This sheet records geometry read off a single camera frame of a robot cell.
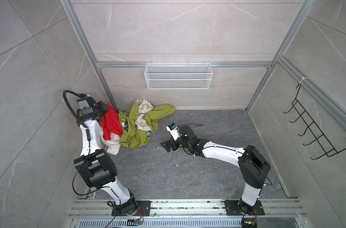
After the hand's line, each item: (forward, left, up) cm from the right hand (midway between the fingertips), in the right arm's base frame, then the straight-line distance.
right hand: (166, 138), depth 85 cm
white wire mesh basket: (+43, -9, +15) cm, 47 cm away
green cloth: (+8, +25, -8) cm, 28 cm away
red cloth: (+9, +34, +5) cm, 36 cm away
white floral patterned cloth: (+34, +19, -5) cm, 39 cm away
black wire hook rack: (-14, -74, +15) cm, 76 cm away
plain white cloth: (+3, +37, -11) cm, 39 cm away
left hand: (+16, +36, +17) cm, 43 cm away
